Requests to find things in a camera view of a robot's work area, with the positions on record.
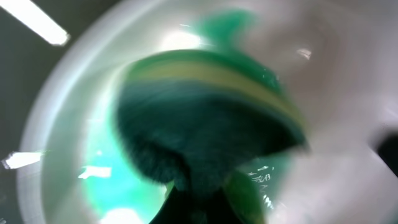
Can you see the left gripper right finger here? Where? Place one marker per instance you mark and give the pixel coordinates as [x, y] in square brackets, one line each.
[244, 199]

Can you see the white plate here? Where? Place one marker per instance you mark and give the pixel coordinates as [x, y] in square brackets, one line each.
[336, 59]

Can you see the green yellow sponge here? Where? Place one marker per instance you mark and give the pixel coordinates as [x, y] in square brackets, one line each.
[191, 118]

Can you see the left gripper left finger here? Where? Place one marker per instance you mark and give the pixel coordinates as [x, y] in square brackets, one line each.
[179, 208]

